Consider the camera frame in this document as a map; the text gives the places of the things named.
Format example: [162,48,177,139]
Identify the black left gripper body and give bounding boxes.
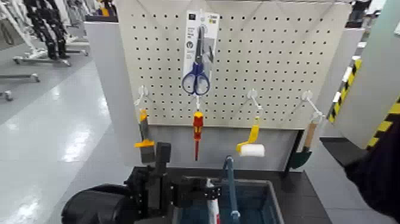
[173,176,210,208]

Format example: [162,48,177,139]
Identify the red white glue tube pack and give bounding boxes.
[205,178,221,224]

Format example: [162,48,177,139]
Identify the teal and grey plastic crate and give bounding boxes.
[171,175,285,224]

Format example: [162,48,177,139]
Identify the yellow grey scraper brush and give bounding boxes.
[134,108,157,164]

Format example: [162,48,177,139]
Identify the red yellow screwdriver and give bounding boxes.
[192,110,205,162]

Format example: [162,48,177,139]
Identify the beige perforated pegboard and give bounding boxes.
[115,0,354,131]

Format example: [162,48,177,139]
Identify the blue scissors on white card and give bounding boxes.
[181,9,220,97]

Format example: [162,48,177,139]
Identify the white partition panel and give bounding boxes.
[321,27,365,133]

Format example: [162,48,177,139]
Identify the grey pillar with hazard stripes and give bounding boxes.
[333,0,400,150]

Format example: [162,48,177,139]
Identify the yellow background object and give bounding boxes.
[98,0,118,17]

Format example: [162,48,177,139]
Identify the grey floor bar with caster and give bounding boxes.
[0,73,41,102]

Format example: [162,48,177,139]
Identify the black background robot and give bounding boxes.
[23,0,70,60]

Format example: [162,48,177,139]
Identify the dark background machine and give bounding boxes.
[345,0,373,30]

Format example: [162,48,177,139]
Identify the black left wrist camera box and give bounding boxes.
[155,142,172,176]

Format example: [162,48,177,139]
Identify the yellow handled white paint roller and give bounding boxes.
[235,116,266,158]

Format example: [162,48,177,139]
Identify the green trowel with wooden handle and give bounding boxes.
[289,120,320,170]

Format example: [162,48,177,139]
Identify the black stand post with foot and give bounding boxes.
[282,129,305,173]

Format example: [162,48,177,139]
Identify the white wheeled frame stand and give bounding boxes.
[0,0,90,67]

